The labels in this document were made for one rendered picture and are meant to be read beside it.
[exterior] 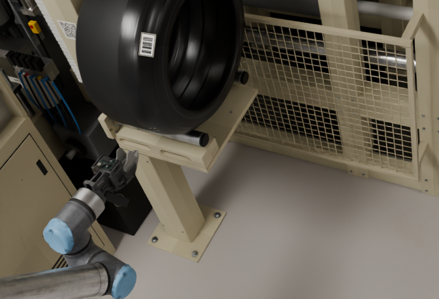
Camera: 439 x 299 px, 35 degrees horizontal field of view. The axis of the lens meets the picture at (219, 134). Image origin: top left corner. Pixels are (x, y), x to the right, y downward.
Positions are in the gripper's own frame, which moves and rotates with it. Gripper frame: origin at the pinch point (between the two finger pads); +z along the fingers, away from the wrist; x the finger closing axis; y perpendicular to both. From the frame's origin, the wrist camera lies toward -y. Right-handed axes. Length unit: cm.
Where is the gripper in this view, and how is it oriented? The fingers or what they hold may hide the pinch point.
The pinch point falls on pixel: (134, 155)
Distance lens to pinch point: 209.7
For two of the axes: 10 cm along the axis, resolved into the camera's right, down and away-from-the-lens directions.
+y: -1.8, -7.3, -6.6
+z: 4.9, -6.5, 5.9
